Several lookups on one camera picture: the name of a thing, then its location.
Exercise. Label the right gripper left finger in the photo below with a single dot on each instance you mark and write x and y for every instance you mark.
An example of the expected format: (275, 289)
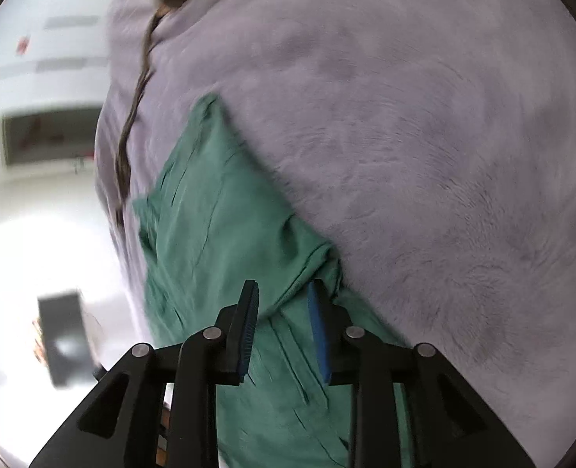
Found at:
(156, 398)

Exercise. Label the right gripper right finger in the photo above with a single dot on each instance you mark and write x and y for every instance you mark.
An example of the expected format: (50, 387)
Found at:
(409, 407)

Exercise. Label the green work jacket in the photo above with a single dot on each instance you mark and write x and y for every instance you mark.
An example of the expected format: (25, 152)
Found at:
(215, 220)

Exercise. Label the lavender embossed bed blanket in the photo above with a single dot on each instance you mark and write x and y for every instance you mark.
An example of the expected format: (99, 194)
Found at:
(433, 142)

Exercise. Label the brown fabric belt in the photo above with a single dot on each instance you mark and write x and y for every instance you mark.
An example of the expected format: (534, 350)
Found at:
(122, 167)

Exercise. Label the wall mounted monitor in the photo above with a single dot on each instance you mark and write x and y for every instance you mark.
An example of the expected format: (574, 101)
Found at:
(68, 348)

